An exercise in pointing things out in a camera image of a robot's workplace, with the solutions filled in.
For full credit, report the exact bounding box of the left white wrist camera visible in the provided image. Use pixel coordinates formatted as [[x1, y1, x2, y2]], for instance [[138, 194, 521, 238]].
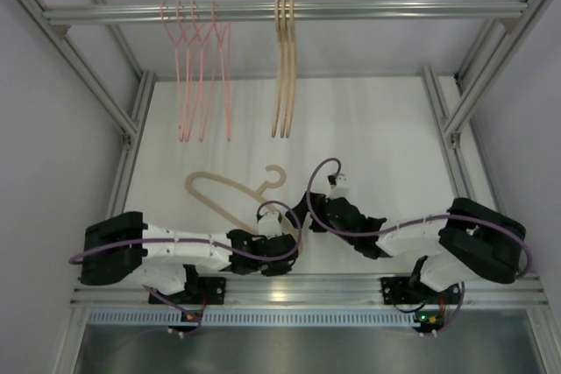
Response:
[[258, 210, 283, 238]]

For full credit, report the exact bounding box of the beige hanger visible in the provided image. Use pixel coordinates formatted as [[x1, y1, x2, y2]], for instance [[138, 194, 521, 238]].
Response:
[[285, 0, 297, 138], [185, 164, 287, 234], [271, 0, 284, 138], [277, 0, 288, 138]]

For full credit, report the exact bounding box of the aluminium left frame post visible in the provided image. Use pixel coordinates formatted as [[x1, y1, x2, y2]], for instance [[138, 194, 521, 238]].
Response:
[[16, 0, 139, 144]]

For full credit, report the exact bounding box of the aluminium right floor rail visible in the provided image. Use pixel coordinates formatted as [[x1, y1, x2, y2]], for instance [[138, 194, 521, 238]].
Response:
[[422, 65, 506, 214]]

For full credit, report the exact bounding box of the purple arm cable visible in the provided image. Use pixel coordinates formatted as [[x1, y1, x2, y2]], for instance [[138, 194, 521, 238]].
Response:
[[305, 158, 534, 331], [69, 201, 303, 331]]

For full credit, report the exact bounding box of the aluminium floor rail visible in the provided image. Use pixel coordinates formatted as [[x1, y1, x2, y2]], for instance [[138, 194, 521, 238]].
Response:
[[422, 65, 506, 214], [105, 70, 157, 218]]

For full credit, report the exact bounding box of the blue slotted cable duct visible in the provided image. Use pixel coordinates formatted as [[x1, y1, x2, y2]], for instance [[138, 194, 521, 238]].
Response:
[[88, 308, 420, 328]]

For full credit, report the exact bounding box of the aluminium left floor rail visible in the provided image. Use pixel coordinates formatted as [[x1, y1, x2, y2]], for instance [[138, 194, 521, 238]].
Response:
[[105, 70, 157, 218]]

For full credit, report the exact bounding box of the aluminium top hanging rail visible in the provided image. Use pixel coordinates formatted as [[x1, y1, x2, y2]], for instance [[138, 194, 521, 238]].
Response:
[[42, 0, 529, 25]]

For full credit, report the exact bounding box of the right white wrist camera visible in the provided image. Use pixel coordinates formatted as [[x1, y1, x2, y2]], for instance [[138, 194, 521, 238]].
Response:
[[328, 173, 351, 200]]

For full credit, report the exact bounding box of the aluminium frame post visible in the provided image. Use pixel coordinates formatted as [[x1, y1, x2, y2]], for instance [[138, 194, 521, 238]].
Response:
[[443, 0, 553, 149], [16, 0, 139, 144]]

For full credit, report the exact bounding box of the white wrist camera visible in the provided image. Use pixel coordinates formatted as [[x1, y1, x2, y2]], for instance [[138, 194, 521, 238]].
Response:
[[258, 210, 283, 238], [328, 173, 351, 200]]

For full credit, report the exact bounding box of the aluminium right frame post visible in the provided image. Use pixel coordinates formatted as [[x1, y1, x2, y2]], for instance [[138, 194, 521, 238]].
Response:
[[443, 0, 553, 149]]

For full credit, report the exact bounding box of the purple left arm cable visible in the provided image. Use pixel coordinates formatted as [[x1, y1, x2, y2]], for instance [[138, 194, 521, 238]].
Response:
[[69, 201, 303, 331]]

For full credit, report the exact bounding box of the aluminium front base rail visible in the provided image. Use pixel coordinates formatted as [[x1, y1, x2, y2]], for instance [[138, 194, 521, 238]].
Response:
[[70, 274, 549, 309]]

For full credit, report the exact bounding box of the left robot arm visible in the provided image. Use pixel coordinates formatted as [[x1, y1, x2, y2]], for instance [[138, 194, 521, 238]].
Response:
[[70, 211, 299, 303]]

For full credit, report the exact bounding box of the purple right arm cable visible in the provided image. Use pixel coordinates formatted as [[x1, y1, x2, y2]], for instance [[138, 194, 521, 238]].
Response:
[[305, 158, 534, 331]]

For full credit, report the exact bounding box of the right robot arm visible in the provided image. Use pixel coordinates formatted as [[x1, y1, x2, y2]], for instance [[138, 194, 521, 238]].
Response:
[[286, 193, 527, 301]]

